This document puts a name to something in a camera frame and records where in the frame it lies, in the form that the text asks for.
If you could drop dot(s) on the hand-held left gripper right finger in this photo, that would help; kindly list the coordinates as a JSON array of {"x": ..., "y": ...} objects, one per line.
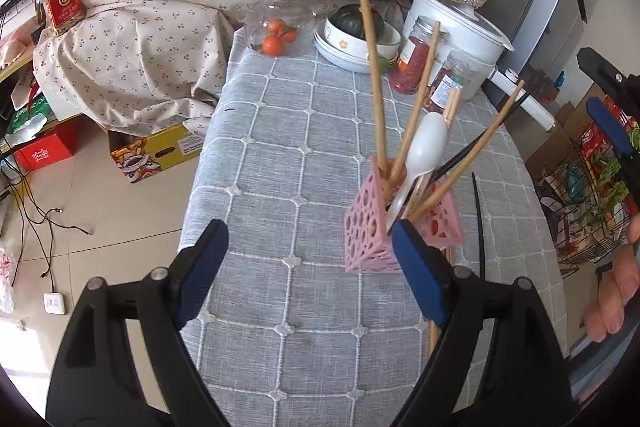
[{"x": 417, "y": 274}]

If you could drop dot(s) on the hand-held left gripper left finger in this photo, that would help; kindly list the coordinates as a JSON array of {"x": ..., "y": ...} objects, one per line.
[{"x": 200, "y": 274}]

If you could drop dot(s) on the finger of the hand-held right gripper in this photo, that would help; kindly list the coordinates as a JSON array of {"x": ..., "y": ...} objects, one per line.
[{"x": 610, "y": 129}]

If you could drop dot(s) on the pink perforated utensil basket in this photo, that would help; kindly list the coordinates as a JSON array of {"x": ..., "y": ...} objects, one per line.
[{"x": 365, "y": 232}]

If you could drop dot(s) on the white plastic spoon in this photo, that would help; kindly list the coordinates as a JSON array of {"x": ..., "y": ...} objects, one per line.
[{"x": 425, "y": 147}]

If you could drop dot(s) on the black chopstick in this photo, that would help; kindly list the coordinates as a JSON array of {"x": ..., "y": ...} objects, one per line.
[
  {"x": 480, "y": 227},
  {"x": 480, "y": 142}
]

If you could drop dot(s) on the patterned wooden chopstick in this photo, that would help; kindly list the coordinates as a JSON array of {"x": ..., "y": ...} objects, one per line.
[{"x": 451, "y": 109}]

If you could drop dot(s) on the person's right hand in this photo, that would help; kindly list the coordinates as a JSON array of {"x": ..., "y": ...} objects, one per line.
[{"x": 612, "y": 302}]

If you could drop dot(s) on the red bag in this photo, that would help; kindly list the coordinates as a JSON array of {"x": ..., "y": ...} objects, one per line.
[{"x": 592, "y": 139}]

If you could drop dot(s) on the brown cardboard box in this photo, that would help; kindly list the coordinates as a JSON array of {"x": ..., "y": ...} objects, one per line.
[{"x": 550, "y": 147}]

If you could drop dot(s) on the grey checkered tablecloth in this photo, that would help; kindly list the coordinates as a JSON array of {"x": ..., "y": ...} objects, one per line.
[{"x": 300, "y": 207}]

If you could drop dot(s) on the yellow printed cardboard box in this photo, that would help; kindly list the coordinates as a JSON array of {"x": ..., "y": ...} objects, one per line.
[{"x": 160, "y": 152}]

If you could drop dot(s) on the white electric cooking pot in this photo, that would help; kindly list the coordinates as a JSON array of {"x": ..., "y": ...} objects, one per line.
[{"x": 475, "y": 32}]

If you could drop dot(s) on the jar of red dates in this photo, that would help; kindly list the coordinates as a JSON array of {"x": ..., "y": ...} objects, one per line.
[{"x": 450, "y": 79}]

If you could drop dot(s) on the red gift box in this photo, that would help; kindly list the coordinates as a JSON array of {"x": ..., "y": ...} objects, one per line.
[{"x": 45, "y": 149}]

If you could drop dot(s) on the jar of goji berries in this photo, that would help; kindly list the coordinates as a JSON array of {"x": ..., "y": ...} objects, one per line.
[{"x": 412, "y": 62}]

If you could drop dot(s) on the small green fruit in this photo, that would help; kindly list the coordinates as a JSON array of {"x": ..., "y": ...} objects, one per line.
[{"x": 385, "y": 64}]

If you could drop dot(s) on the cherry print draped cloth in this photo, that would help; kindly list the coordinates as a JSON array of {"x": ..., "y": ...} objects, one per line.
[{"x": 135, "y": 57}]

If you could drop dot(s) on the green white plastic bag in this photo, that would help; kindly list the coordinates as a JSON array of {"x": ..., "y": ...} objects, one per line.
[{"x": 25, "y": 122}]

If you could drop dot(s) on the white shallow bowl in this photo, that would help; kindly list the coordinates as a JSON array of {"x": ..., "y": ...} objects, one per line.
[{"x": 335, "y": 54}]

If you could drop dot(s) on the small orange fruit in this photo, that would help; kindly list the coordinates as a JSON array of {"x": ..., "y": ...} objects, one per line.
[
  {"x": 272, "y": 46},
  {"x": 276, "y": 27},
  {"x": 290, "y": 34}
]

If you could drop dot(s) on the white flower print bowl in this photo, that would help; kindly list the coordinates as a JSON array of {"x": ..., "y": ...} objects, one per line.
[{"x": 340, "y": 38}]

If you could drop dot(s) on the dark green squash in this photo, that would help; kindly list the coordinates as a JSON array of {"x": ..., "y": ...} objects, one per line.
[{"x": 352, "y": 21}]

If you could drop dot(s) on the glass jar with wooden lid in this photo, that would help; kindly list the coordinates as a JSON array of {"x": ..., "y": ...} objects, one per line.
[{"x": 260, "y": 17}]

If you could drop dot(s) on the wooden shelf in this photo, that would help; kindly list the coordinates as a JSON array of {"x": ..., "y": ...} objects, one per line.
[{"x": 15, "y": 67}]

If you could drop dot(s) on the red label glass jar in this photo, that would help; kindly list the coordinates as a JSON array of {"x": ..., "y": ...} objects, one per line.
[{"x": 62, "y": 4}]

